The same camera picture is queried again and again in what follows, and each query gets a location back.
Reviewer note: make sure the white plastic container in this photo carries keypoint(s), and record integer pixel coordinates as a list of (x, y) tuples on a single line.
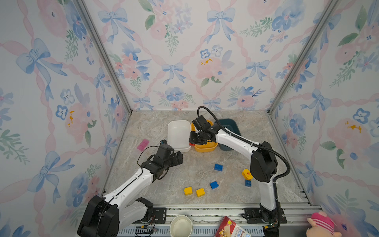
[(178, 133)]

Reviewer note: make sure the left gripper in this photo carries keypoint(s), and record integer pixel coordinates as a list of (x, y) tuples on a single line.
[(175, 161)]

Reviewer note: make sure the aluminium rail frame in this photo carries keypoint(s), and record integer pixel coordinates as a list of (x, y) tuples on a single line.
[(296, 213)]

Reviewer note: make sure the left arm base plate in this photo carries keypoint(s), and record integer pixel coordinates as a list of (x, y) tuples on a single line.
[(157, 215)]

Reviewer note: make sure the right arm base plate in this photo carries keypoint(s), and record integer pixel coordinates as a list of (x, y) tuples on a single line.
[(262, 216)]

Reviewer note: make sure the yellow lego brick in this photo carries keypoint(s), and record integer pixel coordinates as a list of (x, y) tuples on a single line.
[(200, 192), (188, 191)]

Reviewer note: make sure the dark teal plastic container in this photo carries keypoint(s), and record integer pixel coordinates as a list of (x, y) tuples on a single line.
[(231, 125)]

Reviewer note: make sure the pink lego brick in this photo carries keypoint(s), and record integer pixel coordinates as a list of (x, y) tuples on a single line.
[(143, 145)]

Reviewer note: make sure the pink plush toy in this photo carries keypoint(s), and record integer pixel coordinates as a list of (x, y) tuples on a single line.
[(321, 226)]

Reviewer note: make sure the red snack box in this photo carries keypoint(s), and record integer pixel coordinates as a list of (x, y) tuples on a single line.
[(228, 228)]

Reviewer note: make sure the yellow duck lego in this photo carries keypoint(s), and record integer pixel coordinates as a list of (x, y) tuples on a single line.
[(247, 175)]

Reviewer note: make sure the yellow plastic container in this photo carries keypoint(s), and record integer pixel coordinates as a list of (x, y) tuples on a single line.
[(209, 147)]

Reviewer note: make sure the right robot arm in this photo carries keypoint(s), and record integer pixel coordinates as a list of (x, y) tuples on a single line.
[(263, 163)]

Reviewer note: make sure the white paper bowl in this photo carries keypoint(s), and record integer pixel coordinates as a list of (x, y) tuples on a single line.
[(181, 226)]

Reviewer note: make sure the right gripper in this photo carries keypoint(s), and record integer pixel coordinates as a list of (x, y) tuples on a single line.
[(191, 138)]

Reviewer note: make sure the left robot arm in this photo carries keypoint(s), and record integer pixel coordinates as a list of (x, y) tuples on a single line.
[(105, 216)]

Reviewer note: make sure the small blue lego brick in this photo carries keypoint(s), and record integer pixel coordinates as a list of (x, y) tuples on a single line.
[(248, 183)]

